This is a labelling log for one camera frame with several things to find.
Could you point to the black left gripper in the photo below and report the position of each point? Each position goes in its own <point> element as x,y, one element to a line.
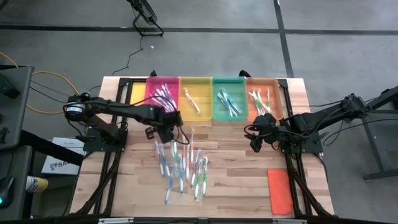
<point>169,121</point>

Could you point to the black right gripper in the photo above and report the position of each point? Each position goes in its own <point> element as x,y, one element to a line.
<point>267,127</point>

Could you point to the green toothbrush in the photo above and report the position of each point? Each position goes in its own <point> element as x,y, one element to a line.
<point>198,182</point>
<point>258,97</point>
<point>205,177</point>
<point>268,98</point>
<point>263,103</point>
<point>255,101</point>
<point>174,154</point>
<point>260,108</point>

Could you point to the orange toothbrush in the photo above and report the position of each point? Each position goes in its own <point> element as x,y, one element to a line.
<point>187,165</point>
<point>184,155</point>
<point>191,146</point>
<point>191,100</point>

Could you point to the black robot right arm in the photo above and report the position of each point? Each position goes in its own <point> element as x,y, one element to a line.
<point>323,115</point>

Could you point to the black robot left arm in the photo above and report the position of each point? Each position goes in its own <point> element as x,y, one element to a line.
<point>118,109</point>

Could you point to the yellow translucent plastic bin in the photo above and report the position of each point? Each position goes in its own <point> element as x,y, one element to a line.
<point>202,109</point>

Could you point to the yellow flat plastic lid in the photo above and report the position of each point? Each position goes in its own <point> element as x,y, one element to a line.
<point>136,96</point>

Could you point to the green translucent plastic bin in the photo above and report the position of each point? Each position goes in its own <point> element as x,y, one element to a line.
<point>239,85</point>

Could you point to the orange translucent plastic bin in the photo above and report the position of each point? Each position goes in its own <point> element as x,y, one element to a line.
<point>276,85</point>

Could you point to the pink translucent plastic bin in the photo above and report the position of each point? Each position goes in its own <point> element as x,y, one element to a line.
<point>152,84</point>

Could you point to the orange flat plastic lid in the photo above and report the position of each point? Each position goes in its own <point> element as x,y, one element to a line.
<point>280,191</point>

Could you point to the white printed cardboard box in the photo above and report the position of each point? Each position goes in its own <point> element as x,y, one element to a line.
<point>59,165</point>

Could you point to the black diagonal beam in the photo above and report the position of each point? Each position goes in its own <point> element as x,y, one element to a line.
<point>46,146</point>

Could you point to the black floor fan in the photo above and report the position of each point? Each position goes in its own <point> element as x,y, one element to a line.
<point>144,11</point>

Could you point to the white yellow canister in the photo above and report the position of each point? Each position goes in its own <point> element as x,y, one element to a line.
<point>37,184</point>

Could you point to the dark grey desk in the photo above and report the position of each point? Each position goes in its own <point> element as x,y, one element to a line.
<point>18,168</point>

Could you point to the black computer mouse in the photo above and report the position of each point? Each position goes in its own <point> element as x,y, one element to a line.
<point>7,189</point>

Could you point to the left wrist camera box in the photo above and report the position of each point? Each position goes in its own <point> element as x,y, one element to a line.
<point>150,133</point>

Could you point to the black metal rig frame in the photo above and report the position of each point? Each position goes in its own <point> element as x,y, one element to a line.
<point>123,81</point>
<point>283,84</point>

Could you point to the black front rail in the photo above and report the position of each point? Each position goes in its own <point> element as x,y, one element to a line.
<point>174,222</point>

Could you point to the black desk frame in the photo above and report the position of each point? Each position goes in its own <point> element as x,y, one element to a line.
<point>376,146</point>

